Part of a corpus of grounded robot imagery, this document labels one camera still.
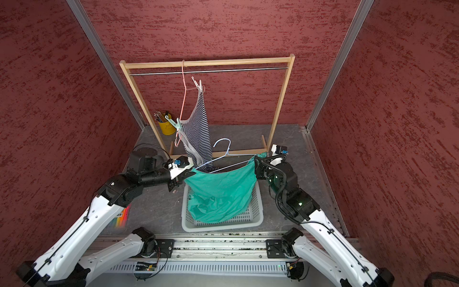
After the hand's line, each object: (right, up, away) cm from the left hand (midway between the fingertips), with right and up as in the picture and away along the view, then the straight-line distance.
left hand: (191, 174), depth 67 cm
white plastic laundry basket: (+26, -23, +14) cm, 37 cm away
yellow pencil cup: (-26, +22, +43) cm, 55 cm away
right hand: (+26, +4, +5) cm, 27 cm away
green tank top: (+11, -14, +15) cm, 24 cm away
